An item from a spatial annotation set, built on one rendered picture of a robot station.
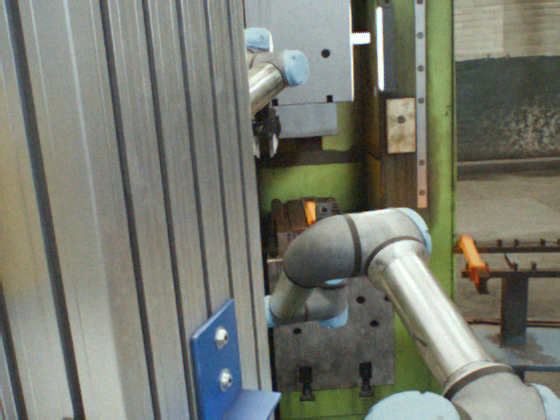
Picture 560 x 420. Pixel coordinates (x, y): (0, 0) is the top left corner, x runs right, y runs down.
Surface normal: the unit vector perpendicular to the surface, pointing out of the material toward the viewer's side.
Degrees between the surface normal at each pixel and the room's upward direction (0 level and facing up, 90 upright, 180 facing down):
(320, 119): 90
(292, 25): 90
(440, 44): 90
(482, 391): 37
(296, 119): 90
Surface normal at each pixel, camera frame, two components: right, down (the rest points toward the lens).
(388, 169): 0.02, 0.23
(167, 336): 0.95, 0.01
